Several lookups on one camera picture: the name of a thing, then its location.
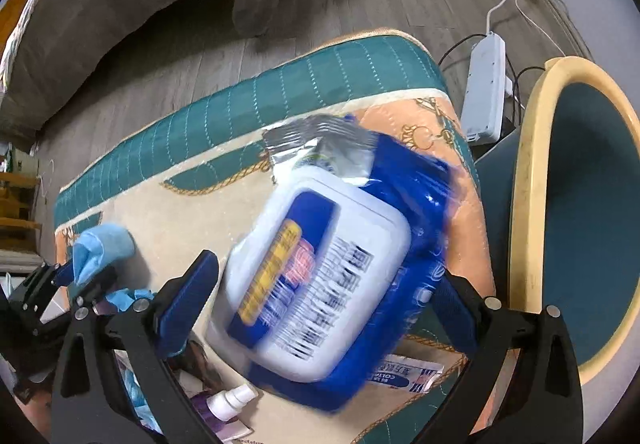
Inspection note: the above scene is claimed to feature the crumpled blue plastic cover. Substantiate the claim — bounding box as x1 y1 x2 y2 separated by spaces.
107 288 166 432

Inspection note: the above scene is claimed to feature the blue wet wipes pack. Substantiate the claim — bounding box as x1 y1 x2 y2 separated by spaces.
207 113 463 412

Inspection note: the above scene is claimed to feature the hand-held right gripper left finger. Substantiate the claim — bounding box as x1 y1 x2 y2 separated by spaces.
50 249 221 444

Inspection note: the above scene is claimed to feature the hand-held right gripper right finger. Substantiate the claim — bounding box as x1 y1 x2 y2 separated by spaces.
430 271 586 444

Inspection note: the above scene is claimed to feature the teal orange quilted mat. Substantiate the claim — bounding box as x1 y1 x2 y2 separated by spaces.
52 28 501 444

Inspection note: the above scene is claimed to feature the wooden headboard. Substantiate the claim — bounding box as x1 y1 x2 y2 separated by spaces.
0 0 56 55

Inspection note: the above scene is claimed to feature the purple spray bottle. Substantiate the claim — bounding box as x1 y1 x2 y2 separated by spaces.
192 384 258 425

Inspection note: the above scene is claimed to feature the black cable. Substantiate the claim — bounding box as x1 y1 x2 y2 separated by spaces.
437 37 481 70

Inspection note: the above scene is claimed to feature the light blue cloth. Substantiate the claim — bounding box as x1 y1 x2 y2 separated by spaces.
72 223 137 285

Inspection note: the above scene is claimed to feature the white power strip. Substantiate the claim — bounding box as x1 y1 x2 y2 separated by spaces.
460 32 508 145

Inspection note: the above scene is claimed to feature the small white blue packet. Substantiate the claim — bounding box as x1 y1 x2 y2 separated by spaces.
367 354 446 395

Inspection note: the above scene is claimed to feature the wooden furniture frame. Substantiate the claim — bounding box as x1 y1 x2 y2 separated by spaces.
0 169 41 265

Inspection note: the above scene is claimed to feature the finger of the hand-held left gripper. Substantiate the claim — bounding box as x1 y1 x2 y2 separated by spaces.
75 270 118 315
12 263 76 325

